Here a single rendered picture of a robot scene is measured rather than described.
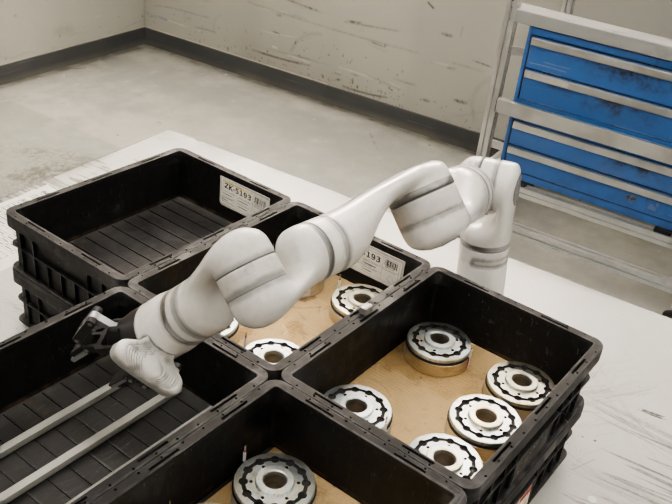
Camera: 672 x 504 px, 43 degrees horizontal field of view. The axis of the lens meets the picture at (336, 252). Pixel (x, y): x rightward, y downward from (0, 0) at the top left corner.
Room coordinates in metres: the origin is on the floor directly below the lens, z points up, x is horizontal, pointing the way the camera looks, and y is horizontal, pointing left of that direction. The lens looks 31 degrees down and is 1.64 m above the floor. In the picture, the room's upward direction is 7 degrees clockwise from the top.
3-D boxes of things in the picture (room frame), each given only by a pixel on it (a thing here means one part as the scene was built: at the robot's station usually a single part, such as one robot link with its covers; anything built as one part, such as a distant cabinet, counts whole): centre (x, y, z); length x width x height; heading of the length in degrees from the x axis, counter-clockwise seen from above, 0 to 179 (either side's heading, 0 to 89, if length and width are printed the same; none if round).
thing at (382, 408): (0.90, -0.05, 0.86); 0.10 x 0.10 x 0.01
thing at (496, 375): (0.99, -0.30, 0.86); 0.10 x 0.10 x 0.01
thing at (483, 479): (0.94, -0.18, 0.92); 0.40 x 0.30 x 0.02; 146
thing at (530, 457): (0.94, -0.18, 0.87); 0.40 x 0.30 x 0.11; 146
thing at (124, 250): (1.28, 0.32, 0.87); 0.40 x 0.30 x 0.11; 146
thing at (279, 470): (0.74, 0.04, 0.86); 0.05 x 0.05 x 0.01
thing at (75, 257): (1.28, 0.32, 0.92); 0.40 x 0.30 x 0.02; 146
